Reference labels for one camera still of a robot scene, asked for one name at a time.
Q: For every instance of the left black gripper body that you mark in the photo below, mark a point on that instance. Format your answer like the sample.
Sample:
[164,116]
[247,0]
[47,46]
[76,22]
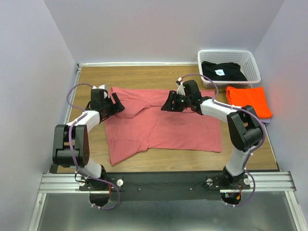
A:
[109,109]

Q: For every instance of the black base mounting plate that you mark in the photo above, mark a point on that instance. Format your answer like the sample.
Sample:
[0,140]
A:
[166,186]

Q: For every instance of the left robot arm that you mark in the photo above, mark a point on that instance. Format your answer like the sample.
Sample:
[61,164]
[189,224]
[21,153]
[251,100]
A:
[71,146]

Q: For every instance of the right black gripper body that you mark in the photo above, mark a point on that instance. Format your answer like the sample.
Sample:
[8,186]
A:
[185,102]

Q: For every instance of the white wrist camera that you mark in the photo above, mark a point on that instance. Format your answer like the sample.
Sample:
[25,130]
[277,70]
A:
[180,90]
[101,91]

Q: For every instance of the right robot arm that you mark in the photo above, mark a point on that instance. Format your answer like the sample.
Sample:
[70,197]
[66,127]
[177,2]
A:
[245,129]

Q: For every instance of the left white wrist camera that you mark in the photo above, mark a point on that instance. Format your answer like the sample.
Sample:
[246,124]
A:
[101,91]

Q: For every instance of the pink t shirt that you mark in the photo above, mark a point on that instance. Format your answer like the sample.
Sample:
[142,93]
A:
[143,125]

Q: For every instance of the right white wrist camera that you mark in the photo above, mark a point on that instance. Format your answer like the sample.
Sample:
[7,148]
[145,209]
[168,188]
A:
[180,90]

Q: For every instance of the black t shirt in basket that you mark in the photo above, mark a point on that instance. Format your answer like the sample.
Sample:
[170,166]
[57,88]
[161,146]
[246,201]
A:
[223,71]

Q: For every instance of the folded orange t shirt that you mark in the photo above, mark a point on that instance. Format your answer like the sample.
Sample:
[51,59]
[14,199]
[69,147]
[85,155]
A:
[254,97]

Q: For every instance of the aluminium frame rail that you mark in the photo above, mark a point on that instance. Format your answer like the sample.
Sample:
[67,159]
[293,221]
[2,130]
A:
[269,205]

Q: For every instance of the white plastic laundry basket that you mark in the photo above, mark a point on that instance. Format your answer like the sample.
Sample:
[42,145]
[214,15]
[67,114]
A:
[243,58]

